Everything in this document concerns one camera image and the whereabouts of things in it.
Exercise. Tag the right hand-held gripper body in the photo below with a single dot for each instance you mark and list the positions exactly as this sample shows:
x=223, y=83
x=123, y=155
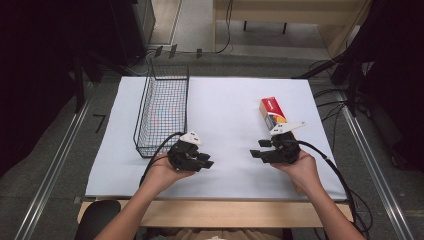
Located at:
x=286, y=149

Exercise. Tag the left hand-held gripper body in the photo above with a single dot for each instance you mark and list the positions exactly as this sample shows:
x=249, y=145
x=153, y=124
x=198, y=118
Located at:
x=182, y=154

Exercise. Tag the person's right hand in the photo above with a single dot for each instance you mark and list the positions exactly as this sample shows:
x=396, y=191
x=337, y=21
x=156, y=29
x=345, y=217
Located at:
x=303, y=170

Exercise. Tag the person's left hand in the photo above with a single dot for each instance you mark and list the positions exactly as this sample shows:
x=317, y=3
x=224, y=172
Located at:
x=161, y=175

